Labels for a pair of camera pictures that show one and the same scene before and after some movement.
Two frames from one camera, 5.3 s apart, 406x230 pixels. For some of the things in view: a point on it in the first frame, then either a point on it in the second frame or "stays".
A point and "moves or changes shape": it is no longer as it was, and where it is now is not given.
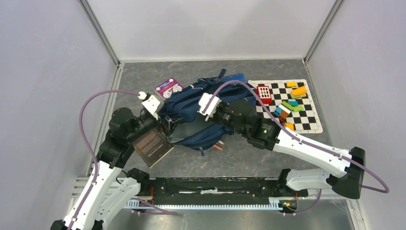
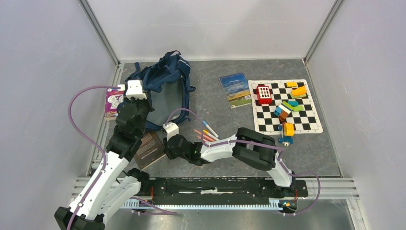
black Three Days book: (152, 147) moves or changes shape
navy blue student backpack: (185, 126) → (166, 81)
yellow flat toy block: (291, 84) stays
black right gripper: (223, 104) → (169, 155)
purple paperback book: (165, 89) → (114, 97)
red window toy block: (265, 94) stays
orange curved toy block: (299, 91) stays
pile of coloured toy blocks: (285, 108) stays
